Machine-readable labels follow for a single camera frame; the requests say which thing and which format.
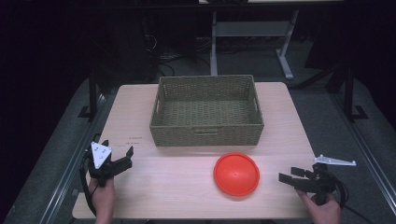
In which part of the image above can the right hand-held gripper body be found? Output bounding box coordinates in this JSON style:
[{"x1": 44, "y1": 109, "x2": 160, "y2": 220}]
[{"x1": 295, "y1": 154, "x2": 358, "y2": 206}]

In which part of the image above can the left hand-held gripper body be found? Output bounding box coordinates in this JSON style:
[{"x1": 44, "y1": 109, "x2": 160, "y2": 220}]
[{"x1": 86, "y1": 141, "x2": 125, "y2": 189}]

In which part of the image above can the orange round plastic plate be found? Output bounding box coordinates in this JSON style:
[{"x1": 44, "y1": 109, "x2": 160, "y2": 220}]
[{"x1": 213, "y1": 151, "x2": 261, "y2": 198}]

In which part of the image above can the green woven basket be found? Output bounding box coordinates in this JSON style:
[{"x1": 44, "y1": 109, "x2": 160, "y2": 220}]
[{"x1": 148, "y1": 74, "x2": 265, "y2": 147}]

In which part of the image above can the person's right hand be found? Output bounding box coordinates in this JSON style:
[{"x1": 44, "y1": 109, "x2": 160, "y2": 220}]
[{"x1": 295, "y1": 189, "x2": 343, "y2": 224}]

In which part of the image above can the person's left hand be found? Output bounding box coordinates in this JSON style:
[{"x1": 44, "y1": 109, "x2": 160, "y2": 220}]
[{"x1": 88, "y1": 177, "x2": 117, "y2": 217}]

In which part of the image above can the black metal stand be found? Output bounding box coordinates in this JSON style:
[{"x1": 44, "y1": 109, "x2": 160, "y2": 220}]
[
  {"x1": 342, "y1": 63, "x2": 369, "y2": 123},
  {"x1": 78, "y1": 69, "x2": 101, "y2": 122}
]

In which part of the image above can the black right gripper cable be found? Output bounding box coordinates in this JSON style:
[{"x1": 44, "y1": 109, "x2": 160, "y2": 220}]
[{"x1": 330, "y1": 174, "x2": 376, "y2": 224}]

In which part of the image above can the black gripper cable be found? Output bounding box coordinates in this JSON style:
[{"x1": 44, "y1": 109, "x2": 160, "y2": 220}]
[
  {"x1": 78, "y1": 150, "x2": 98, "y2": 217},
  {"x1": 330, "y1": 174, "x2": 376, "y2": 224}
]

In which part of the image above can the aluminium floor rail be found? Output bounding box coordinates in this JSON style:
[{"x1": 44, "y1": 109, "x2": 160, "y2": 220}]
[
  {"x1": 330, "y1": 91, "x2": 396, "y2": 217},
  {"x1": 38, "y1": 92, "x2": 108, "y2": 224}
]

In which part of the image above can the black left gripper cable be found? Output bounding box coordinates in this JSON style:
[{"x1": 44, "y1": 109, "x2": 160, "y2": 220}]
[{"x1": 78, "y1": 150, "x2": 98, "y2": 217}]

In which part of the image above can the tangle of floor cables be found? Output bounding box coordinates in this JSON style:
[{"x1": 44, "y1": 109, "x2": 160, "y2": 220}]
[{"x1": 143, "y1": 31, "x2": 213, "y2": 78}]

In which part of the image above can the white metal desk frame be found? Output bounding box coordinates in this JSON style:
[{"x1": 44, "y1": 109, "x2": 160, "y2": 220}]
[{"x1": 209, "y1": 8, "x2": 301, "y2": 81}]

